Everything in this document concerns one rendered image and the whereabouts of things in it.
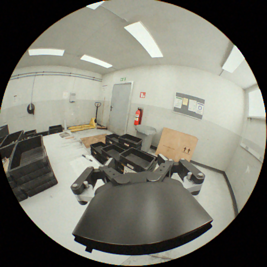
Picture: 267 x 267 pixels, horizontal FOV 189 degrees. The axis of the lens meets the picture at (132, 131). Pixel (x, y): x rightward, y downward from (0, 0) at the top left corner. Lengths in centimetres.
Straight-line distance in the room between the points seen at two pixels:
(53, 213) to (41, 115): 362
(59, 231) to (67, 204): 20
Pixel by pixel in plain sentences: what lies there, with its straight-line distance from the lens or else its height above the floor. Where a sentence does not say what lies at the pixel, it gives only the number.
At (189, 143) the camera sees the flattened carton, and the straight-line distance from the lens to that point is 230.
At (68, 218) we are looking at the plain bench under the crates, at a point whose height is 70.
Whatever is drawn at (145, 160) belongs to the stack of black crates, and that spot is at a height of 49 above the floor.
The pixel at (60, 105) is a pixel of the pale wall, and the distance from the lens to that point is 389.
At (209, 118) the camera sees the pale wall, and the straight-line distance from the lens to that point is 251.
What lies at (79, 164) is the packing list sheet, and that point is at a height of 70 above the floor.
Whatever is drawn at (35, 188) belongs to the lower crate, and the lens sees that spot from 67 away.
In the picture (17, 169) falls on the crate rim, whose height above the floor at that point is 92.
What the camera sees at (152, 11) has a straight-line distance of 171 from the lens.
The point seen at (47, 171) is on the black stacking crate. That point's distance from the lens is 58.
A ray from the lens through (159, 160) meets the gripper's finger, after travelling 15.
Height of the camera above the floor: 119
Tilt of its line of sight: 18 degrees down
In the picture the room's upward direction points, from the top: 9 degrees clockwise
